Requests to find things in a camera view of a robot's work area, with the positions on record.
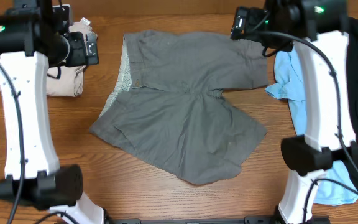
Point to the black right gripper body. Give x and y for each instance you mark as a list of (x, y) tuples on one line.
[(275, 23)]

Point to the folded beige shorts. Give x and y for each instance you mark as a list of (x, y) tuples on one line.
[(71, 80)]

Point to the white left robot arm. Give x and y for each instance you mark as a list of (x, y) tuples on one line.
[(34, 37)]

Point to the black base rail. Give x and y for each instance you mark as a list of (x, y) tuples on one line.
[(245, 220)]

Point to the grey shorts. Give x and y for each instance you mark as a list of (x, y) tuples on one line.
[(168, 109)]

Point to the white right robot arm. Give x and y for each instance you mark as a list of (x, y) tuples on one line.
[(318, 31)]

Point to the light blue t-shirt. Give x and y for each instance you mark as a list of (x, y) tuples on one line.
[(289, 86)]

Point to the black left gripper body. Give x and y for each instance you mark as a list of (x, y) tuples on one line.
[(72, 53)]

